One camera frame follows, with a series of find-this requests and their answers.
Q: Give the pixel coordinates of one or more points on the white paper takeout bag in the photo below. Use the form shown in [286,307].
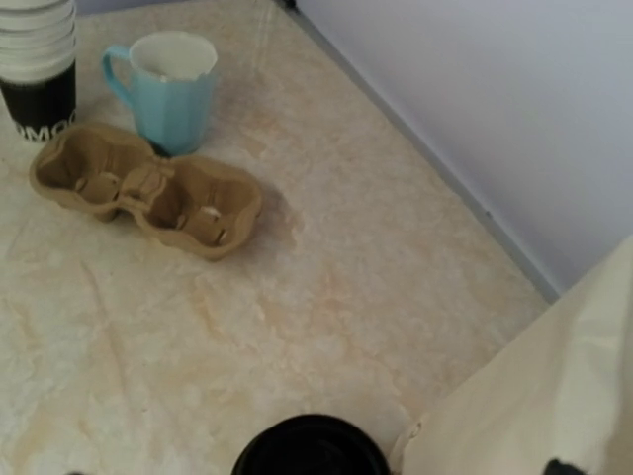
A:
[560,392]

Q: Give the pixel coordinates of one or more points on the brown cardboard cup carrier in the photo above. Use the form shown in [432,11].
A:
[190,202]

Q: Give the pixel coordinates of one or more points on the stack of black cup lids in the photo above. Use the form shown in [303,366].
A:
[312,444]

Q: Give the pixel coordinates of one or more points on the light blue ceramic mug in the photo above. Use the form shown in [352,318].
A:
[167,80]

